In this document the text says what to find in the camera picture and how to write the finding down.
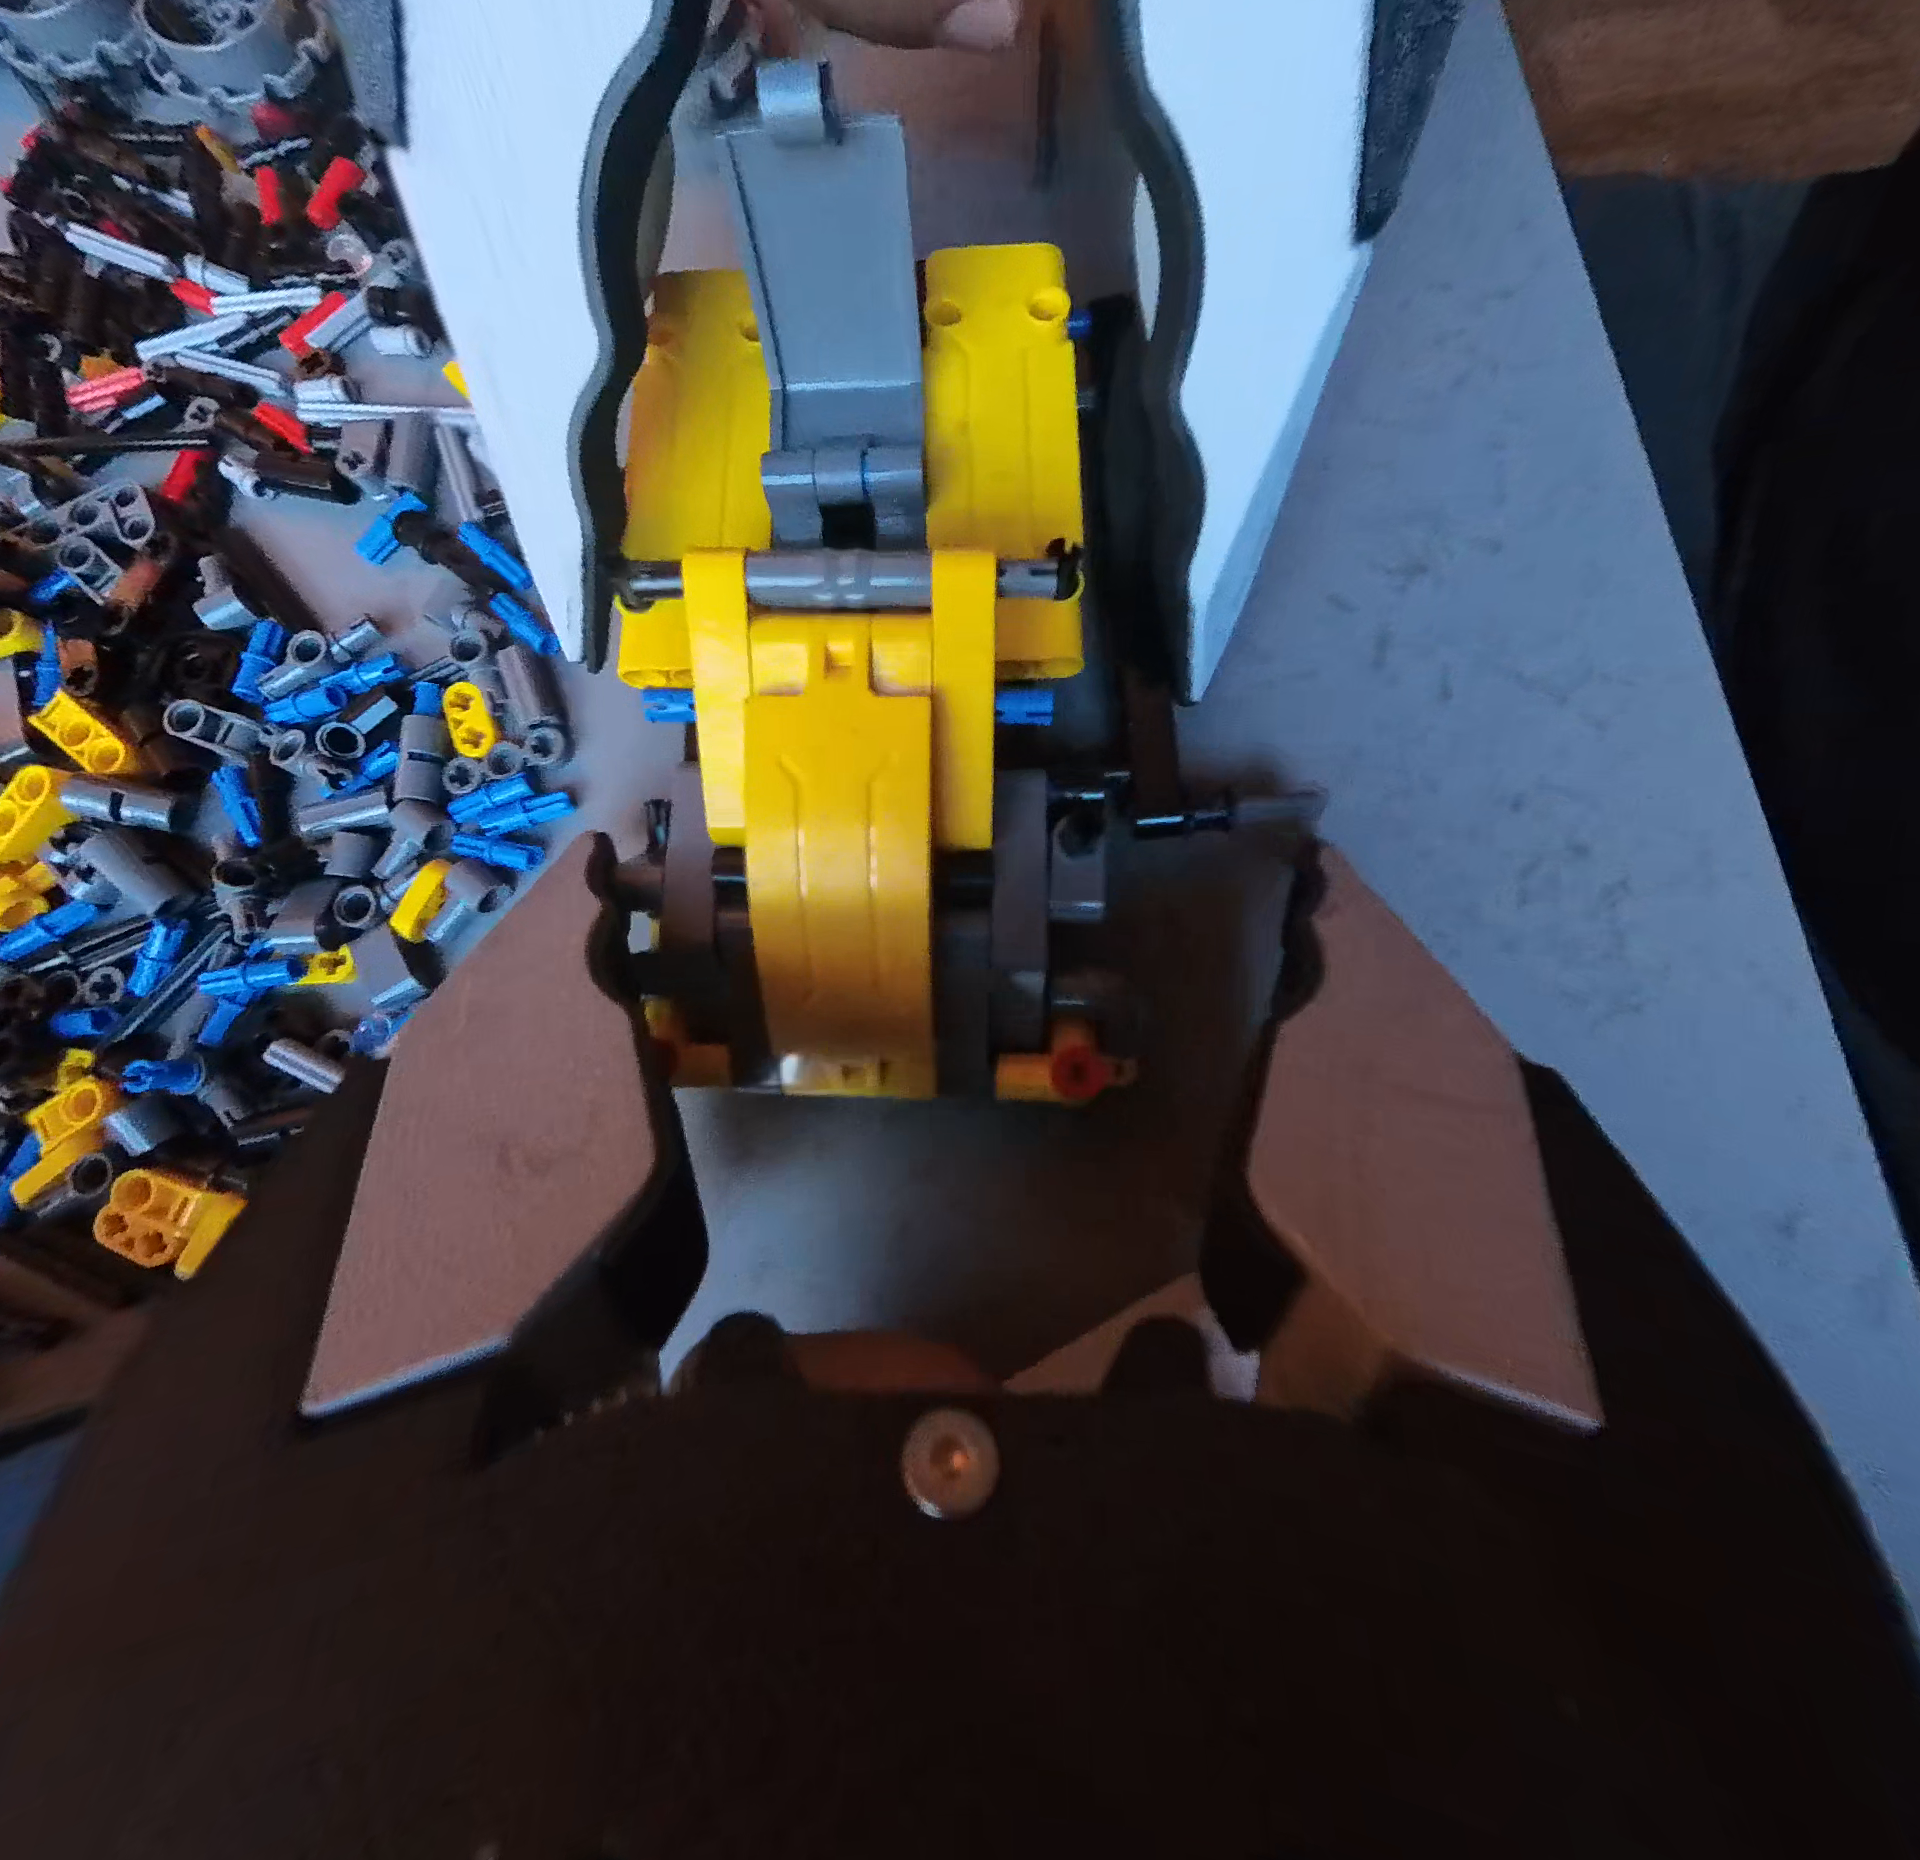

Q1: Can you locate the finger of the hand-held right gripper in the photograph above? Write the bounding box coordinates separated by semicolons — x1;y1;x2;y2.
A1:
1042;0;1374;711
395;0;725;680

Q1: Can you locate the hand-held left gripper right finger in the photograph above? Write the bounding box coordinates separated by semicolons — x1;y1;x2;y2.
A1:
1198;841;1603;1434

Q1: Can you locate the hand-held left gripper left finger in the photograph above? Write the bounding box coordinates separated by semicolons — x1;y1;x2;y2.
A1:
300;833;709;1423

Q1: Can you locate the yellow toy vehicle model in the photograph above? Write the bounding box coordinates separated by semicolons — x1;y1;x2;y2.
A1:
593;57;1325;1109

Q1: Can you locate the grey desk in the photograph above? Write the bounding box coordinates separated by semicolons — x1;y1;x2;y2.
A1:
0;0;1920;1579

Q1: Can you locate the pile of small building pieces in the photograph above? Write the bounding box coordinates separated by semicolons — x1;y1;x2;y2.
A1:
0;75;591;1293

